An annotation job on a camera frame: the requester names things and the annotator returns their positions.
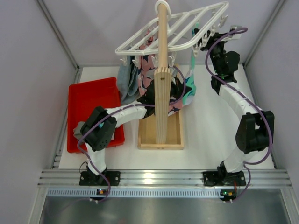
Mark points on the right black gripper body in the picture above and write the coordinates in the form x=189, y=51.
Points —
x=208, y=42

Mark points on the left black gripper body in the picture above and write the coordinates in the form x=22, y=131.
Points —
x=177, y=89

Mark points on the teal patterned sock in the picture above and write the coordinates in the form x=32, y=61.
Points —
x=189, y=80

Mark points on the white clip sock hanger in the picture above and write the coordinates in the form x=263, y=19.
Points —
x=169, y=33

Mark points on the grey sock black stripes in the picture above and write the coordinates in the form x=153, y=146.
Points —
x=77, y=130

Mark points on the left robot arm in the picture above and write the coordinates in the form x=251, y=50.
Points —
x=97, y=131

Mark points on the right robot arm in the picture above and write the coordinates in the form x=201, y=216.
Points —
x=254, y=136

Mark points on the pink patterned sock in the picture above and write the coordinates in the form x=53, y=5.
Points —
x=146, y=71
x=177, y=104

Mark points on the wooden stand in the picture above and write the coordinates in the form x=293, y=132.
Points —
x=161, y=131

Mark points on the blue grey sock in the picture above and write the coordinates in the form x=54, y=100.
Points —
x=127, y=83

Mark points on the red plastic tray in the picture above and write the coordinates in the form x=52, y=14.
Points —
x=83, y=98

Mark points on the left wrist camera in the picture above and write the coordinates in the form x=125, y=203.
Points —
x=174, y=73

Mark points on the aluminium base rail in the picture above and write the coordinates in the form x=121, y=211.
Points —
x=159, y=183

